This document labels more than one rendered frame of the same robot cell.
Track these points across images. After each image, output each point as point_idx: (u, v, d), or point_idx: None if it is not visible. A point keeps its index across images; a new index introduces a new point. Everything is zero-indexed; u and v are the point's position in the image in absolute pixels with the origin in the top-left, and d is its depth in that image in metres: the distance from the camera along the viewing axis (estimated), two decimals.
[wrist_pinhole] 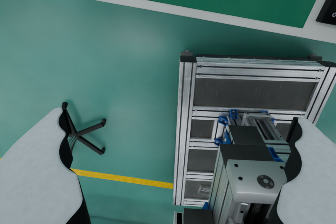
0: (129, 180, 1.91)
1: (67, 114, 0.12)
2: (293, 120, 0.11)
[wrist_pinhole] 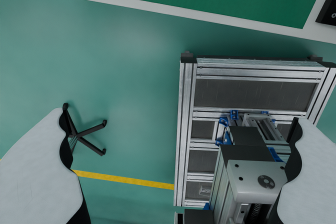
0: (129, 180, 1.91)
1: (67, 114, 0.12)
2: (293, 120, 0.11)
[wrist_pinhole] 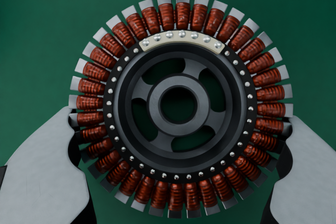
0: None
1: (76, 112, 0.12)
2: (283, 117, 0.11)
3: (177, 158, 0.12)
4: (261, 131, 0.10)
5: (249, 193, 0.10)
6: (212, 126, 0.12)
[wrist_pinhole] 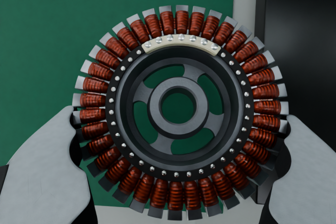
0: None
1: None
2: (281, 117, 0.11)
3: (177, 160, 0.12)
4: (259, 129, 0.10)
5: (250, 192, 0.10)
6: (211, 128, 0.12)
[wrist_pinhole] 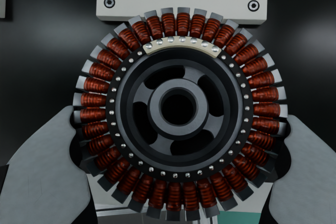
0: None
1: None
2: None
3: (176, 161, 0.12)
4: (258, 131, 0.10)
5: (249, 194, 0.10)
6: (210, 130, 0.12)
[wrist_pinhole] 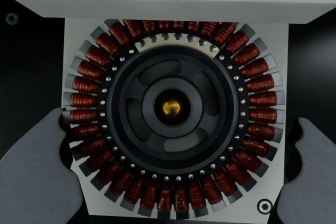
0: None
1: None
2: (293, 120, 0.11)
3: (169, 159, 0.12)
4: (252, 137, 0.10)
5: (238, 197, 0.10)
6: (205, 129, 0.12)
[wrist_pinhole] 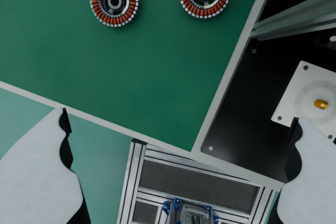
0: None
1: (67, 114, 0.12)
2: (293, 120, 0.11)
3: None
4: None
5: None
6: None
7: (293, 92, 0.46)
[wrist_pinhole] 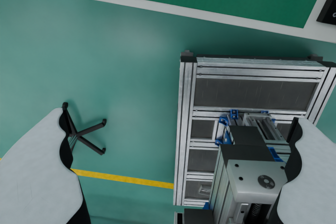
0: (129, 179, 1.91)
1: (67, 114, 0.12)
2: (293, 120, 0.11)
3: None
4: None
5: None
6: None
7: None
